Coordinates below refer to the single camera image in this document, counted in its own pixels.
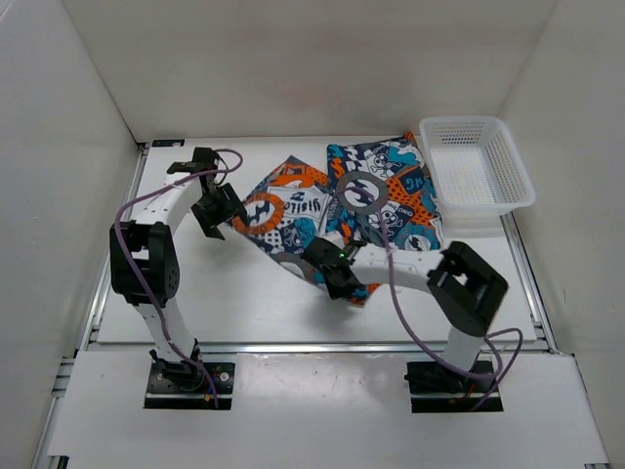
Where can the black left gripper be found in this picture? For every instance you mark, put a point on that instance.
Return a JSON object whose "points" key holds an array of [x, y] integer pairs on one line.
{"points": [[232, 206]]}

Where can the colourful patterned shorts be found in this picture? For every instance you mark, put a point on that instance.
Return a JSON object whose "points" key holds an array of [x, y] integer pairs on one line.
{"points": [[378, 192]]}

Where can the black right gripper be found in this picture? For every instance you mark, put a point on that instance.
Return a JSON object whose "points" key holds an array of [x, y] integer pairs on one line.
{"points": [[338, 292]]}

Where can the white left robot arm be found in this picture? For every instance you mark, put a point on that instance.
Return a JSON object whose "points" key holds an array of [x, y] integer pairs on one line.
{"points": [[144, 266]]}

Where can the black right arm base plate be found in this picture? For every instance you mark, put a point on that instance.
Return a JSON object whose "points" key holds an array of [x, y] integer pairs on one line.
{"points": [[435, 389]]}

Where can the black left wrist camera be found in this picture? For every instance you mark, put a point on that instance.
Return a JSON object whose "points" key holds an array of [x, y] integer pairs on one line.
{"points": [[204, 159]]}

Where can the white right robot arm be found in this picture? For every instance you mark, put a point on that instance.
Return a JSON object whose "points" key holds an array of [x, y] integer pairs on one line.
{"points": [[466, 288]]}

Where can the white plastic mesh basket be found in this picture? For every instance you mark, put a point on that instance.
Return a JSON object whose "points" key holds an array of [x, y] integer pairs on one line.
{"points": [[475, 167]]}

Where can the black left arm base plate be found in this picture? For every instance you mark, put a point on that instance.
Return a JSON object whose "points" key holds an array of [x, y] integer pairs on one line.
{"points": [[165, 393]]}

